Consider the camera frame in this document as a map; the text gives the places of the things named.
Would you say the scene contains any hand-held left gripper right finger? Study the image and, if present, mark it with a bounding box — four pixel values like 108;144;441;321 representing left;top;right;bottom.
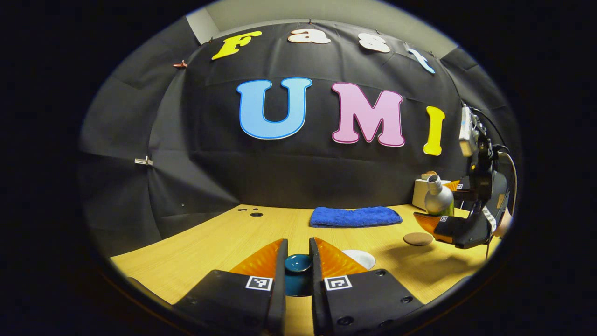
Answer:
309;237;425;336

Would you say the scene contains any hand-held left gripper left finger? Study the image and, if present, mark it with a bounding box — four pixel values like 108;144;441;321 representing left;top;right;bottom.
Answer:
175;239;288;336

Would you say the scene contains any silver green water bottle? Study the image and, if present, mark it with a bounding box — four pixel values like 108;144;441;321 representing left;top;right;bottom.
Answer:
424;175;455;216

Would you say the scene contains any round brown coaster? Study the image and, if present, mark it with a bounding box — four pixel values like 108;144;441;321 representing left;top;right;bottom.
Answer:
403;232;434;246

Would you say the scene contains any teal teacup lid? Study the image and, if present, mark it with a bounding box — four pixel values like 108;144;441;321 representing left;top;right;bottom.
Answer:
284;253;314;297

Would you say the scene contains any white toaster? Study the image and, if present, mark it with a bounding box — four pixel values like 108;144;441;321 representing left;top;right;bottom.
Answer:
412;179;451;210

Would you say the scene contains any blue towel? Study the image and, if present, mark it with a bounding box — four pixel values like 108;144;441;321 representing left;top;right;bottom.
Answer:
310;207;403;228

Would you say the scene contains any black backdrop cloth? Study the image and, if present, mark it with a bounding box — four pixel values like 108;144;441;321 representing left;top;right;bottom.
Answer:
79;19;521;257

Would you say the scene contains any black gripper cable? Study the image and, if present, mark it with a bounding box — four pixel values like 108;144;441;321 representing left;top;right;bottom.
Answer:
473;107;518;215

